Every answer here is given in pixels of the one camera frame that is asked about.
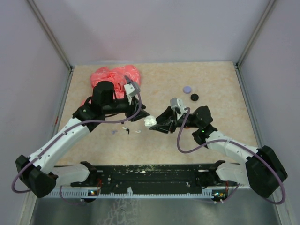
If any purple round charging case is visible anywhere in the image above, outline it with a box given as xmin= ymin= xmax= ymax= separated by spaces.
xmin=183 ymin=86 xmax=192 ymax=94

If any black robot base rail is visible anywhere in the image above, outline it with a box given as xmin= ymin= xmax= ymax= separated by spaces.
xmin=71 ymin=164 xmax=235 ymax=195

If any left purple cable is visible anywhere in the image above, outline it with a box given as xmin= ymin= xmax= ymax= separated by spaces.
xmin=11 ymin=75 xmax=143 ymax=206

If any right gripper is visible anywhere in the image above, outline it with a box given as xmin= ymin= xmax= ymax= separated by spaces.
xmin=149 ymin=106 xmax=200 ymax=133

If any crumpled pink cloth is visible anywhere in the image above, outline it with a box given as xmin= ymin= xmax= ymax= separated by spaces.
xmin=90 ymin=65 xmax=141 ymax=99

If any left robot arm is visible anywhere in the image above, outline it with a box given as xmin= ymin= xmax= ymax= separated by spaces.
xmin=11 ymin=79 xmax=149 ymax=198

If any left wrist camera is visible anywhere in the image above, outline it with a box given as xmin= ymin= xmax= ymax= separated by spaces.
xmin=124 ymin=82 xmax=141 ymax=97

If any white slotted cable duct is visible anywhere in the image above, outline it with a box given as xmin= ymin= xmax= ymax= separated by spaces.
xmin=46 ymin=187 xmax=225 ymax=200

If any purple cable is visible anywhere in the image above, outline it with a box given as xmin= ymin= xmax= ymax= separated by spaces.
xmin=11 ymin=75 xmax=143 ymax=206
xmin=177 ymin=107 xmax=286 ymax=205

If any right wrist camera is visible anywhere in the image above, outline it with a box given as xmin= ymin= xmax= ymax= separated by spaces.
xmin=170 ymin=97 xmax=186 ymax=119

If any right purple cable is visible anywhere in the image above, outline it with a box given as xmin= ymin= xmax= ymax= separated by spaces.
xmin=177 ymin=107 xmax=286 ymax=205

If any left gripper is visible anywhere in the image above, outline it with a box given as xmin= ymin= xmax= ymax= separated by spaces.
xmin=103 ymin=94 xmax=150 ymax=122

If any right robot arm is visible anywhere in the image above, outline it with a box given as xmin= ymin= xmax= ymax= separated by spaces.
xmin=144 ymin=106 xmax=288 ymax=198

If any white round charging case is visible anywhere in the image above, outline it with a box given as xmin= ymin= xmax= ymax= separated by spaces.
xmin=144 ymin=115 xmax=157 ymax=128

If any black round charging case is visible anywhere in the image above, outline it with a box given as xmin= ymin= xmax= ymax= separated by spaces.
xmin=190 ymin=93 xmax=199 ymax=101

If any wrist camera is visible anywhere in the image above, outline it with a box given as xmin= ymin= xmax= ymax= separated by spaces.
xmin=170 ymin=97 xmax=186 ymax=119
xmin=124 ymin=82 xmax=141 ymax=97

